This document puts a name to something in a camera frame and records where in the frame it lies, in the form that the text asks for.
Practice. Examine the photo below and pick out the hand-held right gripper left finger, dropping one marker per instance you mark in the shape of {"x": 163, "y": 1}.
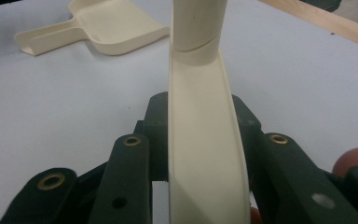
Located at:
{"x": 155, "y": 130}

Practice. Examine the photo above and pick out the cream brush with red tip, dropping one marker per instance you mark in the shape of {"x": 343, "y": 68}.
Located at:
{"x": 199, "y": 140}

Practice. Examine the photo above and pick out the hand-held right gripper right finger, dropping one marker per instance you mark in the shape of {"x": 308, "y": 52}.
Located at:
{"x": 247, "y": 130}

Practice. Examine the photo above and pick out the cream plastic dustpan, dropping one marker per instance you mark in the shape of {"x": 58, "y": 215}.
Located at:
{"x": 112, "y": 28}

